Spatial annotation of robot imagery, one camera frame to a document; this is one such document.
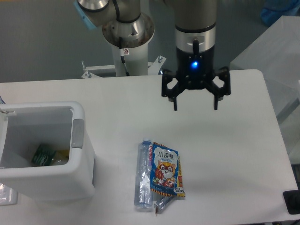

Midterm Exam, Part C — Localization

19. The clear plastic bag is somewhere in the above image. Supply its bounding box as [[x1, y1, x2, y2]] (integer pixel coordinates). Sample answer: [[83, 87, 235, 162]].
[[0, 183, 18, 206]]

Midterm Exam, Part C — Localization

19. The white plastic trash can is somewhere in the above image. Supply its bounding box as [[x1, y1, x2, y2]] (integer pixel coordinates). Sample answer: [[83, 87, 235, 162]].
[[0, 101, 95, 201]]

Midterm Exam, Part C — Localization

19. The blue cartoon snack bag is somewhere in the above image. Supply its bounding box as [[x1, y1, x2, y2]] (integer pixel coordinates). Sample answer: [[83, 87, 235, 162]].
[[150, 142, 185, 197]]

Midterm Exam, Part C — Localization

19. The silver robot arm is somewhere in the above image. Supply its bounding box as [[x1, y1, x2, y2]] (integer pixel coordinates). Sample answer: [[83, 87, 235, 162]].
[[74, 0, 231, 107]]

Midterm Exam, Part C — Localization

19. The black device at edge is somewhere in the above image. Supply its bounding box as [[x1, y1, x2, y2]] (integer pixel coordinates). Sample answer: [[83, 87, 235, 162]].
[[283, 190, 300, 215]]

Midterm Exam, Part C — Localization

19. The blue shoe cover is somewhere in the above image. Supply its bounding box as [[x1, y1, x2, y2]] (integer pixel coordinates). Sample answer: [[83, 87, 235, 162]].
[[260, 0, 300, 27]]

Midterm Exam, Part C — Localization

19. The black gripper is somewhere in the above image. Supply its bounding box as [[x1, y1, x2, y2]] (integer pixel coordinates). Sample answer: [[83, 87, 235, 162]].
[[161, 46, 231, 111]]

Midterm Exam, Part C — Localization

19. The green package in bin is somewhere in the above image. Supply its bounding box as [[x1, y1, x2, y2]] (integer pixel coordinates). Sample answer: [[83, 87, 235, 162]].
[[31, 144, 57, 166]]

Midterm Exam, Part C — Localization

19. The grey lid push button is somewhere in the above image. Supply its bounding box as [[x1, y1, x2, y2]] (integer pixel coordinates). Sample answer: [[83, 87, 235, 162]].
[[71, 119, 85, 148]]

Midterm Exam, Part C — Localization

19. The white side table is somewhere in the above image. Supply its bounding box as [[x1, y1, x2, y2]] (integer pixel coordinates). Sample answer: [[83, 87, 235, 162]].
[[230, 16, 300, 165]]

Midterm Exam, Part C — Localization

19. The white base frame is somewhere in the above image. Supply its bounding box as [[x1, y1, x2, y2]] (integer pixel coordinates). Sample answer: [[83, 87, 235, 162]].
[[81, 55, 166, 79]]

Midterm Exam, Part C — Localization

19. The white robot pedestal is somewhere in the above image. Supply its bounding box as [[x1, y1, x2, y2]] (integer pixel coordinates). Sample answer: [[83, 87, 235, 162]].
[[111, 37, 149, 68]]

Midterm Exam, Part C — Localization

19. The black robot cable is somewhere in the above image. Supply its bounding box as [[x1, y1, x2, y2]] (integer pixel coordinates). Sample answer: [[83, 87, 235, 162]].
[[118, 37, 130, 77]]

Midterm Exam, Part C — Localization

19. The clear plastic water bottle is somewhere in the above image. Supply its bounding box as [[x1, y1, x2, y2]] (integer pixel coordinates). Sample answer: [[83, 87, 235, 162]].
[[134, 139, 153, 211]]

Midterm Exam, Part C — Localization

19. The yellow wrapper in bin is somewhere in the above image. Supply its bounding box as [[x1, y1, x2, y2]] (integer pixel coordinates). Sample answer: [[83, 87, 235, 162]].
[[54, 150, 69, 165]]

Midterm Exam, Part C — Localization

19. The blue patterned object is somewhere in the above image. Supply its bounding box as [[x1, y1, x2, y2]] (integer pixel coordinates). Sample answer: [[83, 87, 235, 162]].
[[0, 96, 5, 104]]

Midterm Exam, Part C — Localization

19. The small silver wrapper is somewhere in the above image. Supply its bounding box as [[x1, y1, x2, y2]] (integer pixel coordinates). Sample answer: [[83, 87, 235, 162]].
[[154, 195, 175, 215]]

